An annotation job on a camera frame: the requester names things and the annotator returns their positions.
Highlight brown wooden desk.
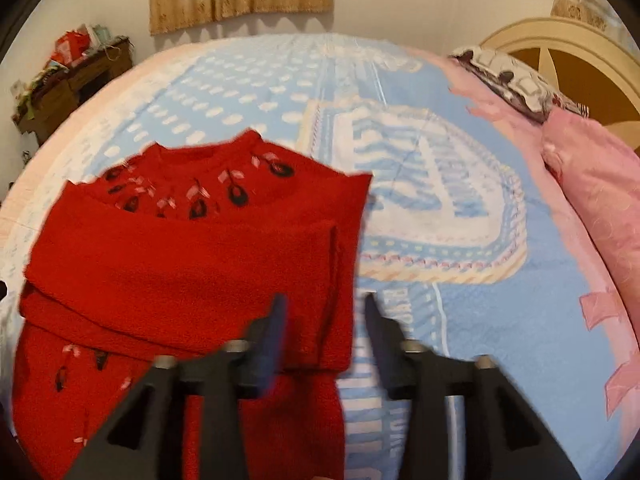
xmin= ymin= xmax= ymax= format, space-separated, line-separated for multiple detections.
xmin=12 ymin=36 xmax=134 ymax=145

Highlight beige curtain side window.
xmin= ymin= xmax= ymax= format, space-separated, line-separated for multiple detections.
xmin=551 ymin=0 xmax=628 ymax=37

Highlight patterned grey white pillow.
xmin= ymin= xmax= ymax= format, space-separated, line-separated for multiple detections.
xmin=450 ymin=46 xmax=590 ymax=124

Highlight red knitted sweater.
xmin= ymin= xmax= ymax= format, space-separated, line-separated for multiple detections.
xmin=12 ymin=130 xmax=371 ymax=479

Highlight pink folded quilt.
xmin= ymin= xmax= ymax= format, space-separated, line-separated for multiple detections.
xmin=540 ymin=106 xmax=640 ymax=306

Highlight cream round headboard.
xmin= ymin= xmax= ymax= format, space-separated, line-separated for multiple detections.
xmin=482 ymin=18 xmax=639 ymax=152

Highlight blue polka dot bedsheet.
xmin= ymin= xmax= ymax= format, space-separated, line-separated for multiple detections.
xmin=1 ymin=35 xmax=639 ymax=479

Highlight red gift bag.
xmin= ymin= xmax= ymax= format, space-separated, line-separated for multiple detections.
xmin=51 ymin=30 xmax=91 ymax=66

